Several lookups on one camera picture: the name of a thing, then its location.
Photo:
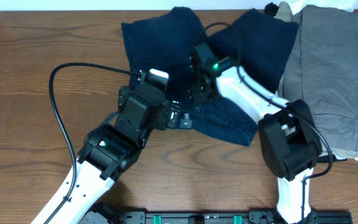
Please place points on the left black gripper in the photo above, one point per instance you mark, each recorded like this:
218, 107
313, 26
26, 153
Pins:
169, 117

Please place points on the navy blue shorts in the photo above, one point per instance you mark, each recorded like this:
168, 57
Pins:
165, 43

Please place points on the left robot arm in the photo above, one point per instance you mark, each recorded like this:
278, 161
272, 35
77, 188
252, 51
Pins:
109, 150

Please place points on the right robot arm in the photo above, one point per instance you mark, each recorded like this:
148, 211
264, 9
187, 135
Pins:
289, 141

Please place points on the black garment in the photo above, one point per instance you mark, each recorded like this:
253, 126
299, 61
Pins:
271, 9

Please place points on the grey shorts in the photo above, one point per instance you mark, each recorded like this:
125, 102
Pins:
331, 68

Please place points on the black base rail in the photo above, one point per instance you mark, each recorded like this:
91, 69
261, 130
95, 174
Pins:
252, 217

